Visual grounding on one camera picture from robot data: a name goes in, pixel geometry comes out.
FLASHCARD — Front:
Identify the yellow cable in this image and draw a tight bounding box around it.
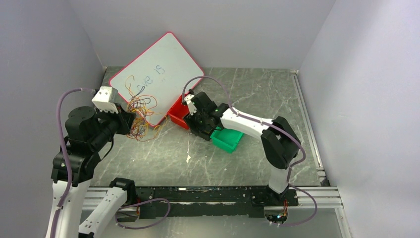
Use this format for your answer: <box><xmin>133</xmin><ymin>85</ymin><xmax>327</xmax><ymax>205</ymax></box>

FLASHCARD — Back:
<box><xmin>124</xmin><ymin>75</ymin><xmax>165</xmax><ymax>142</ymax></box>

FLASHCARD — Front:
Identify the purple cable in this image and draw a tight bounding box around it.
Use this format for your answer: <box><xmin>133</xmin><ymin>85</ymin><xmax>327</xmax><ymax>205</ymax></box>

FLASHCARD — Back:
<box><xmin>126</xmin><ymin>93</ymin><xmax>159</xmax><ymax>139</ymax></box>

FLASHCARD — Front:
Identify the red plastic bin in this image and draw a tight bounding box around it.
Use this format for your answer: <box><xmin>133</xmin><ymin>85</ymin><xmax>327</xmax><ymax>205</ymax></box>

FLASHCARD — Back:
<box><xmin>167</xmin><ymin>96</ymin><xmax>189</xmax><ymax>130</ymax></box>

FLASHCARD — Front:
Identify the green plastic bin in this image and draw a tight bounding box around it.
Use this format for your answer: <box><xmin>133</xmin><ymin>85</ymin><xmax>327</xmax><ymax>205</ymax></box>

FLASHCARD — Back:
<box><xmin>210</xmin><ymin>128</ymin><xmax>244</xmax><ymax>153</ymax></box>

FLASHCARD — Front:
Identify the pink framed whiteboard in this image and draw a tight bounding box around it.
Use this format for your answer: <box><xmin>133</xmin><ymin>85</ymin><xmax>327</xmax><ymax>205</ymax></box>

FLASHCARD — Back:
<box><xmin>108</xmin><ymin>32</ymin><xmax>205</xmax><ymax>126</ymax></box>

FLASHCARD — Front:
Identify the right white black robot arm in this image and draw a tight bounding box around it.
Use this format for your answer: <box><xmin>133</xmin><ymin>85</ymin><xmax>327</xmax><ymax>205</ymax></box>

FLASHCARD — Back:
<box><xmin>182</xmin><ymin>92</ymin><xmax>301</xmax><ymax>205</ymax></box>

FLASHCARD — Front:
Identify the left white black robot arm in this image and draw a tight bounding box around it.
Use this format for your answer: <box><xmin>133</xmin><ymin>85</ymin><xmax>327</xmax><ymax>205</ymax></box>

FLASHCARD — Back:
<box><xmin>46</xmin><ymin>105</ymin><xmax>137</xmax><ymax>238</ymax></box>

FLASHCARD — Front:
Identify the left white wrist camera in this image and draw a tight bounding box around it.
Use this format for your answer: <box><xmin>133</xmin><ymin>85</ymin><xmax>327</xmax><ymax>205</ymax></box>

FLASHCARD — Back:
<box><xmin>92</xmin><ymin>86</ymin><xmax>119</xmax><ymax>114</ymax></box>

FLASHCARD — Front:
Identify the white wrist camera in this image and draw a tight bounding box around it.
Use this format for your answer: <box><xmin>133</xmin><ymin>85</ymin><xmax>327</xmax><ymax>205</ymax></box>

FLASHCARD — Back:
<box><xmin>92</xmin><ymin>86</ymin><xmax>119</xmax><ymax>114</ymax></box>
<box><xmin>182</xmin><ymin>94</ymin><xmax>195</xmax><ymax>106</ymax></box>

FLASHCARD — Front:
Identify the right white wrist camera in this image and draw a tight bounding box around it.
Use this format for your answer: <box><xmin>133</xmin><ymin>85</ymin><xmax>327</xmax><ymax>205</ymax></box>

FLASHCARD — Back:
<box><xmin>182</xmin><ymin>94</ymin><xmax>195</xmax><ymax>106</ymax></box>

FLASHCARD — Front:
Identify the black aluminium base frame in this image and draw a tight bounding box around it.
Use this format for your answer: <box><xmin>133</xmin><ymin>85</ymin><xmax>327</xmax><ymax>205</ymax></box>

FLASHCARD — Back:
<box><xmin>82</xmin><ymin>184</ymin><xmax>344</xmax><ymax>219</ymax></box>

